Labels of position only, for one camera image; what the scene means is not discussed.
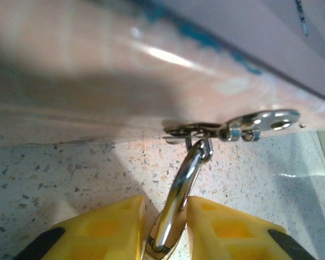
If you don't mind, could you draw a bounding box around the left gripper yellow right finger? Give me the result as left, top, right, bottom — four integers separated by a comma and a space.
186, 196, 317, 260

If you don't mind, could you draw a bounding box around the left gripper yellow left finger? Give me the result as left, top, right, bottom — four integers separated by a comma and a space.
13, 195, 146, 260

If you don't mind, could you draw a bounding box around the brass padlock with long shackle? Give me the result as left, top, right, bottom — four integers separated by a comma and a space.
142, 138, 214, 258

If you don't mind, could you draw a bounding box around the silver metal box hasp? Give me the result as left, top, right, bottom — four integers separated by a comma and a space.
162, 109, 301, 144

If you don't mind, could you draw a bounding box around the pink wedding cartoon tin box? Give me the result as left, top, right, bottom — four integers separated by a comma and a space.
0, 0, 325, 148

